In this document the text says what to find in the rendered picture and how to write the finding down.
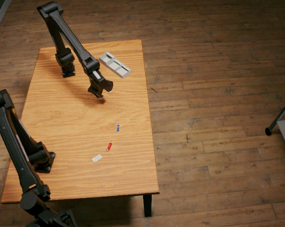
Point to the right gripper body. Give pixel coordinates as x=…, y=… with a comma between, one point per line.
x=55, y=215

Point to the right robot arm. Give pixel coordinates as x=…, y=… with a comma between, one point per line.
x=25, y=152

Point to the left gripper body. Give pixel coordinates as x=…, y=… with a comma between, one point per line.
x=90, y=89

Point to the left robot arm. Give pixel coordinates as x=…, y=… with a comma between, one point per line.
x=51, y=13

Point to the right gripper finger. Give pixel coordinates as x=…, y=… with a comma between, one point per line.
x=68, y=214

